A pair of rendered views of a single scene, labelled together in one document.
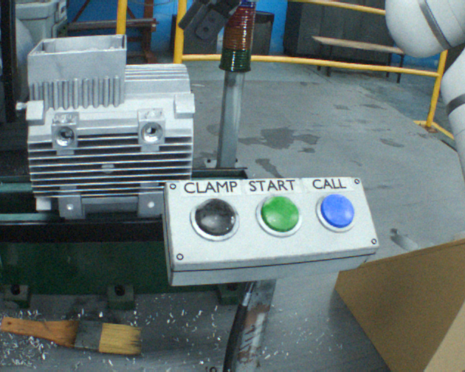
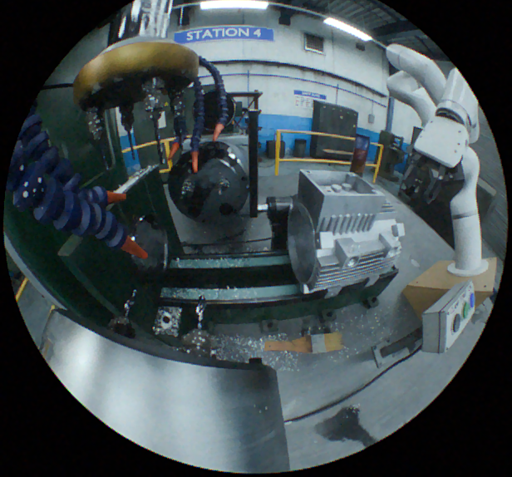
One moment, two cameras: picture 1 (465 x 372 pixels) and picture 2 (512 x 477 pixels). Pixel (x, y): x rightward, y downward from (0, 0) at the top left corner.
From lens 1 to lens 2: 39 cm
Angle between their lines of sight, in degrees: 11
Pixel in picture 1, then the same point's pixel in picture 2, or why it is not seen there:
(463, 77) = (466, 204)
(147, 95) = (380, 222)
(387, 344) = not seen: hidden behind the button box
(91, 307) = (312, 323)
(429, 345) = not seen: hidden behind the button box
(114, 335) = (331, 340)
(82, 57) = (362, 199)
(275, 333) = (390, 320)
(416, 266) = not seen: hidden behind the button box
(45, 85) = (333, 218)
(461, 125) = (462, 226)
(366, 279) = (423, 293)
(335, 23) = (331, 143)
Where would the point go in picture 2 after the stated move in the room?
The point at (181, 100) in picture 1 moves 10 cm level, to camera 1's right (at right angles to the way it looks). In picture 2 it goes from (400, 228) to (429, 232)
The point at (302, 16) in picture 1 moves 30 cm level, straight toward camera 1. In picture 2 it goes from (317, 140) to (318, 141)
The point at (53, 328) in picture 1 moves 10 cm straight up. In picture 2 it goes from (297, 343) to (308, 332)
